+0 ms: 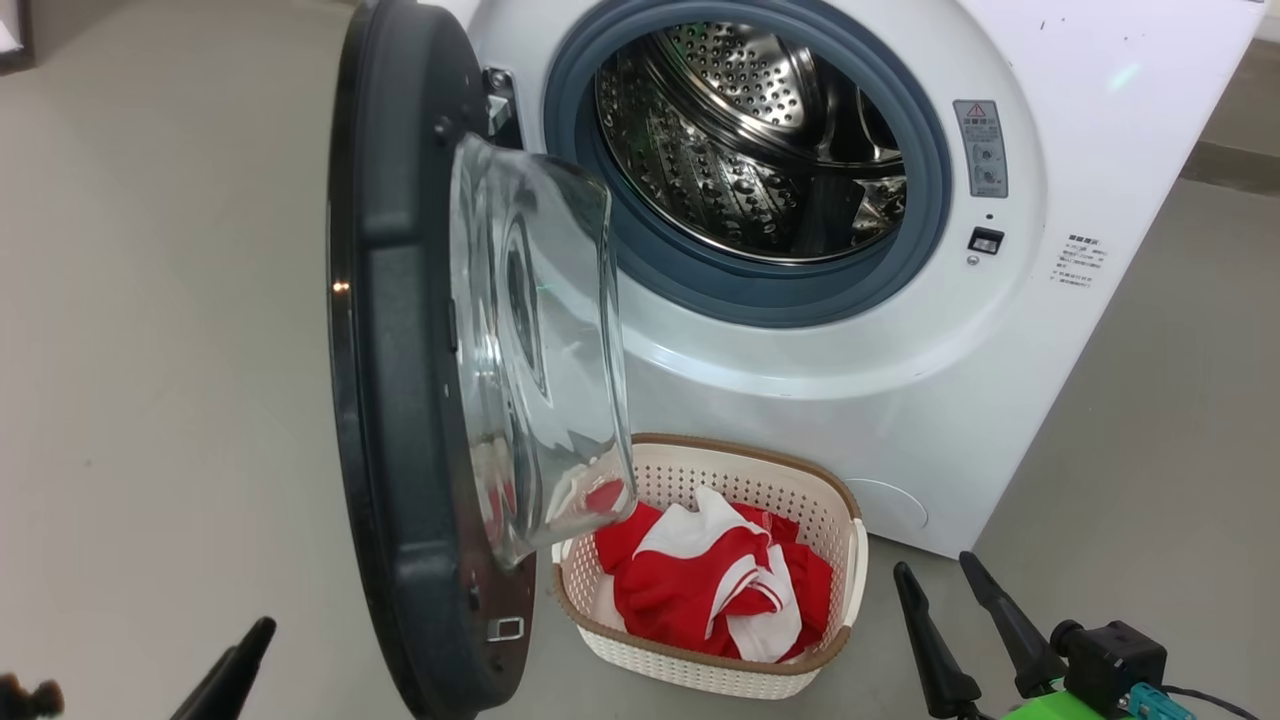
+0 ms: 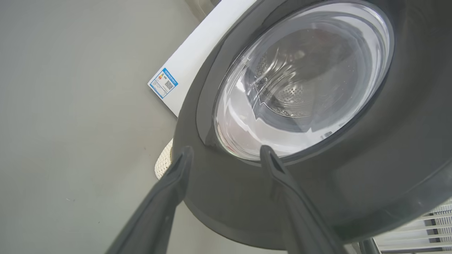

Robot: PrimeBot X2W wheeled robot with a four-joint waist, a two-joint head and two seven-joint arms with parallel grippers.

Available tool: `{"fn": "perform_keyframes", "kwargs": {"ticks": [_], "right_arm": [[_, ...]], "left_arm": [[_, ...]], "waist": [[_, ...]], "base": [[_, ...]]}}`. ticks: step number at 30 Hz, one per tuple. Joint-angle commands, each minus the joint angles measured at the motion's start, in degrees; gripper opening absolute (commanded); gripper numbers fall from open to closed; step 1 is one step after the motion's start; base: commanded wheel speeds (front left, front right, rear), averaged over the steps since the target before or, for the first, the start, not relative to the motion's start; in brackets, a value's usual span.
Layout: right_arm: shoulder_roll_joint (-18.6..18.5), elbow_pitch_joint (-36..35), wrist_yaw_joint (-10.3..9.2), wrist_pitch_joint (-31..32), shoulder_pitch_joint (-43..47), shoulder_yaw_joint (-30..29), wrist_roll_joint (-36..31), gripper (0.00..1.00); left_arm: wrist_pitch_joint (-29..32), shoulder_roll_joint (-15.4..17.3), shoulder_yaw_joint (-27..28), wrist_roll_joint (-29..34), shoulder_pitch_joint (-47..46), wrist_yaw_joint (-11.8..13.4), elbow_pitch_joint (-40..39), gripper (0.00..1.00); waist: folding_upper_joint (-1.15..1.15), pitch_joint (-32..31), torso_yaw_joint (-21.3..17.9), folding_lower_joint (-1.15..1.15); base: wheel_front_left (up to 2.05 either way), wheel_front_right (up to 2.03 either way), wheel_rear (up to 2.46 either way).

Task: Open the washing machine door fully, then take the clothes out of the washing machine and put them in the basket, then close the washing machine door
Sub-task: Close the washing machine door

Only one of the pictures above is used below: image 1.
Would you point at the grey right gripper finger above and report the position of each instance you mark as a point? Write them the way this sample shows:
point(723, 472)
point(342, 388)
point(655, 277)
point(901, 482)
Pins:
point(935, 650)
point(1015, 630)

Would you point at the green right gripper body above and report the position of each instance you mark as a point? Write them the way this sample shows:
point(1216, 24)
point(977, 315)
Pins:
point(1055, 708)

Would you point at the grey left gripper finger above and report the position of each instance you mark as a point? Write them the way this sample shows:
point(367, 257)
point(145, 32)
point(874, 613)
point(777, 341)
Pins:
point(225, 675)

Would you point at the red white sports shirt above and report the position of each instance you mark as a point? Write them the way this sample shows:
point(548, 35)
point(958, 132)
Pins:
point(700, 525)

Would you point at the red sports shorts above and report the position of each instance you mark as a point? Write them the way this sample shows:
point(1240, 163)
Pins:
point(670, 600)

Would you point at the dark round washing machine door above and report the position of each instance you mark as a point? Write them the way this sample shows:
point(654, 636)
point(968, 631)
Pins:
point(400, 400)

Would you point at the white front-load washing machine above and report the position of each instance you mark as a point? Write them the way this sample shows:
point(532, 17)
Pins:
point(850, 400)

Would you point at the cream perforated laundry basket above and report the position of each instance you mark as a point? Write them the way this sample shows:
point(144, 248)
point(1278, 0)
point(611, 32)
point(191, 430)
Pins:
point(700, 470)

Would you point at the black door latch socket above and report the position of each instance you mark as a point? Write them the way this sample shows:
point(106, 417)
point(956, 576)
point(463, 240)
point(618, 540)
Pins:
point(985, 241)

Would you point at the grey rubber door gasket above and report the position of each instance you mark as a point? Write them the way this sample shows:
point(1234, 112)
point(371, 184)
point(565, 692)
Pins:
point(640, 260)

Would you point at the round white filter cover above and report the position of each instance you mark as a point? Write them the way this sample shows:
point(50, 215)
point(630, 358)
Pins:
point(890, 508)

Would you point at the grey warning pictogram sticker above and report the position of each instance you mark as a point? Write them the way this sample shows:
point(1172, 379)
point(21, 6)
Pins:
point(980, 150)

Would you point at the steel perforated washer drum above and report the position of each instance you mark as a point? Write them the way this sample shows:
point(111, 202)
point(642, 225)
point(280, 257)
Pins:
point(740, 150)

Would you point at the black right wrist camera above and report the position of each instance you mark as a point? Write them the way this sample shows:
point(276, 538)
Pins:
point(1120, 660)

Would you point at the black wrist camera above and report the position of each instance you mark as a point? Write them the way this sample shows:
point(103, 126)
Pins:
point(1120, 660)
point(25, 700)

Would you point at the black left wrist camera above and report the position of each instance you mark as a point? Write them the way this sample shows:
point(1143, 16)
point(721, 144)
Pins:
point(25, 700)

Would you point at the metal door hinge bracket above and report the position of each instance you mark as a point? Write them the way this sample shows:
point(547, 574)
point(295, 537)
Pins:
point(498, 105)

